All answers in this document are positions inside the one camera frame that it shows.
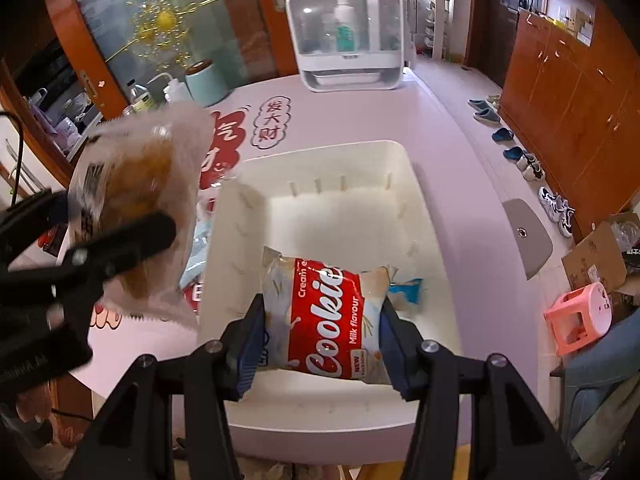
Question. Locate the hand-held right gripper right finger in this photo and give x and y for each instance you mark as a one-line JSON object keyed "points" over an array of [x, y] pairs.
{"points": [[397, 360]]}

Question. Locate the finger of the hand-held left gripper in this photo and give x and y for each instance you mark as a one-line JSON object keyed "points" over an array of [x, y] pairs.
{"points": [[30, 215], [125, 245]]}

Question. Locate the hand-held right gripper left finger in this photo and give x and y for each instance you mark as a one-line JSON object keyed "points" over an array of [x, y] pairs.
{"points": [[245, 360]]}

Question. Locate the clear brown pastry packet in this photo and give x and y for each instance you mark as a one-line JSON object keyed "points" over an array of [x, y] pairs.
{"points": [[145, 175]]}

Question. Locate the red white cookie packet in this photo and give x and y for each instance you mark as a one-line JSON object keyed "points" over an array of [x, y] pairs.
{"points": [[325, 320]]}

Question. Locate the white plastic bin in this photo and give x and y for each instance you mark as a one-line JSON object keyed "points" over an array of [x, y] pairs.
{"points": [[340, 220]]}

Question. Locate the light blue snack packet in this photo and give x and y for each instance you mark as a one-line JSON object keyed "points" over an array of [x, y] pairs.
{"points": [[197, 255]]}

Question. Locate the red white snack packet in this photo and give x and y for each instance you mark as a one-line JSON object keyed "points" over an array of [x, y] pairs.
{"points": [[192, 296]]}

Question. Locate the clear bottle green label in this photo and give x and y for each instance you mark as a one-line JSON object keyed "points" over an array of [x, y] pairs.
{"points": [[140, 100]]}

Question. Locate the white squeeze bottle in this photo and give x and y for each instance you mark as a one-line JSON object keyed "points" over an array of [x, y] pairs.
{"points": [[177, 92]]}

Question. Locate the wooden glass door cabinet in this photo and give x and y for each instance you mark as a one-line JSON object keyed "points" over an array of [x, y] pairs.
{"points": [[80, 55]]}

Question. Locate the teal canister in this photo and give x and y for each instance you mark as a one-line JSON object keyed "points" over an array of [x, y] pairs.
{"points": [[207, 87]]}

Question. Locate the printed pink tablecloth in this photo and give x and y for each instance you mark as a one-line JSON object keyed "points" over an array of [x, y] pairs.
{"points": [[450, 170]]}

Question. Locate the pink plastic stool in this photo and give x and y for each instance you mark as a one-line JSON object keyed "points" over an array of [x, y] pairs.
{"points": [[590, 305]]}

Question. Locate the blue grey cloth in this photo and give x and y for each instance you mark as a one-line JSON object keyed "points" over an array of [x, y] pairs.
{"points": [[610, 360]]}

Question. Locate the cardboard box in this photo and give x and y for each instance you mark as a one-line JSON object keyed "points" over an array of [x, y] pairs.
{"points": [[595, 255]]}

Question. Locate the row of shoes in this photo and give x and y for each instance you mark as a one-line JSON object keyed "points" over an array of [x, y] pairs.
{"points": [[485, 116]]}

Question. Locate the white storage organizer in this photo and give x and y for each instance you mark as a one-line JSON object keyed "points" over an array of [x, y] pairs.
{"points": [[345, 67]]}

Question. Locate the white bottle teal label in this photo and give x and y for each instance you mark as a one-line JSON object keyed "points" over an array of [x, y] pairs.
{"points": [[345, 35]]}

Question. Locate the white shelf rack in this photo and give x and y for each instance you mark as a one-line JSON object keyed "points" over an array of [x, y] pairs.
{"points": [[440, 35]]}

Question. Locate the wooden wall cabinet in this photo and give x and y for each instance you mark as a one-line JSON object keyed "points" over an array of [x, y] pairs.
{"points": [[575, 110]]}

